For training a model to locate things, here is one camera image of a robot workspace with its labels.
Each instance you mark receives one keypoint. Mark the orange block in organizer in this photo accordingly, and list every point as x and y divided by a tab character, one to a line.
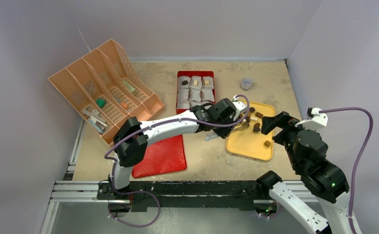
124	105

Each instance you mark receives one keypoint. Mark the red box lid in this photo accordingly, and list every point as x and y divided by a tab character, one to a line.
166	156

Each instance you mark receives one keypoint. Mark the small clear plastic cup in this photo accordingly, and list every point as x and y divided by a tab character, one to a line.
246	83

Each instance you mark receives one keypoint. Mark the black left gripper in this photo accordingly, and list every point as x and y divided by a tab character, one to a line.
222	133

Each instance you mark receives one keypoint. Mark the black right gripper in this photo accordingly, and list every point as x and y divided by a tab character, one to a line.
280	126

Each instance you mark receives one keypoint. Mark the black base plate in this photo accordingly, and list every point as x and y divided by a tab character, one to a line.
141	195

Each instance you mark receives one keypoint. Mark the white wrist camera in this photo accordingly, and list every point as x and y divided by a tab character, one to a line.
316	120
240	109

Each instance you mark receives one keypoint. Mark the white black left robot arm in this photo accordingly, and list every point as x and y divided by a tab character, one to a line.
134	137

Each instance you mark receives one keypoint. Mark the brown rectangular chocolate bar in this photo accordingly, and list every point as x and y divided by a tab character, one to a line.
245	125

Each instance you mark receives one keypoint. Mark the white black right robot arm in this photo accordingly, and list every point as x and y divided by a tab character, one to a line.
327	182

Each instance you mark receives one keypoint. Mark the yellow plastic tray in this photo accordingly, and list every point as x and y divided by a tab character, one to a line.
249	144

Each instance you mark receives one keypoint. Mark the red chocolate box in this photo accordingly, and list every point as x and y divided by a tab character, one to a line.
190	95

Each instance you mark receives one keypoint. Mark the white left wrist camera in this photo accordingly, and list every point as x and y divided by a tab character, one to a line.
240	109

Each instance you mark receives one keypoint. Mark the light green eraser box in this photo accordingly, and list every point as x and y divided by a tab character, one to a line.
129	87

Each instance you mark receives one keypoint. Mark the caramel barrel chocolate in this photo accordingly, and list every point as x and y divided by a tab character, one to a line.
267	143

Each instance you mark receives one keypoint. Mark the green block in organizer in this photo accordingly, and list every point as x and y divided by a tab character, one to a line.
101	102

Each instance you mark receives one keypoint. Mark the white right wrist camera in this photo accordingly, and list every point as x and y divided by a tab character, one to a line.
316	120

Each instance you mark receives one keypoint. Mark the brown block chocolate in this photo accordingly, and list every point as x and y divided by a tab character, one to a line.
259	115

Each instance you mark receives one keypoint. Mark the peach plastic file organizer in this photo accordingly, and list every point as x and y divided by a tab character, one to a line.
99	74

